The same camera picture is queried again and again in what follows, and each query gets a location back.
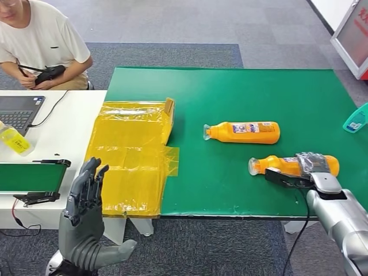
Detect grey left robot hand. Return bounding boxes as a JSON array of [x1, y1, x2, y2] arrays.
[[58, 157, 137, 271]]

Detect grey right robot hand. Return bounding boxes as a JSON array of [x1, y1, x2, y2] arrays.
[[296, 152, 331, 178]]

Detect person's right hand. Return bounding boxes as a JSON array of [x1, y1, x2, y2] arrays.
[[17, 70, 36, 90]]

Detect person's left hand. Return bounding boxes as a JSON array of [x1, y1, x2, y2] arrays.
[[34, 78, 58, 91]]

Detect black remote controller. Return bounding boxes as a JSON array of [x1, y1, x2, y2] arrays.
[[17, 64, 67, 86]]

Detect orange bottle clear cap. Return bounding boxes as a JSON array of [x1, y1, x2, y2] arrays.
[[248, 154, 340, 178], [203, 121, 281, 145]]

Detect clear bottle yellow label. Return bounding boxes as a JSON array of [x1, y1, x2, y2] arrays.
[[0, 121, 34, 157]]

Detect teal plastic bottle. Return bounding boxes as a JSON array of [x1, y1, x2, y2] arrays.
[[342, 102, 368, 134]]

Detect dark grey laptop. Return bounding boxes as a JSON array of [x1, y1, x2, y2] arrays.
[[0, 95, 46, 137]]

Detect person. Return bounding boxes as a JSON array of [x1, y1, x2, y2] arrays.
[[0, 0, 95, 91]]

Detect white table leg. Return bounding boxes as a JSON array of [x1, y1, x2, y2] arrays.
[[283, 220, 318, 234], [129, 217, 155, 237], [102, 217, 127, 246]]

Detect yellow taped cardboard box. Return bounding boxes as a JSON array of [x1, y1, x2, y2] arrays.
[[84, 98, 180, 219]]

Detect green table mat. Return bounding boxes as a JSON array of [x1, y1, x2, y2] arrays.
[[105, 67, 368, 220]]

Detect white framed sign board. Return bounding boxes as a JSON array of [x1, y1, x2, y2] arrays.
[[330, 0, 368, 81]]

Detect black laptop cable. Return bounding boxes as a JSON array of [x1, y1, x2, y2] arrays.
[[28, 90, 69, 128]]

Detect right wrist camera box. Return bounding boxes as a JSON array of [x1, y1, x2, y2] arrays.
[[264, 167, 314, 190]]

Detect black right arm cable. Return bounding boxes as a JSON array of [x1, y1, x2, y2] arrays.
[[283, 186, 311, 276]]

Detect green belt black frame device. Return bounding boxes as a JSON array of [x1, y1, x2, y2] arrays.
[[0, 159, 72, 208]]

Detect red and black wire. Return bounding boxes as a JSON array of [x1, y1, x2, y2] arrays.
[[0, 198, 41, 237]]

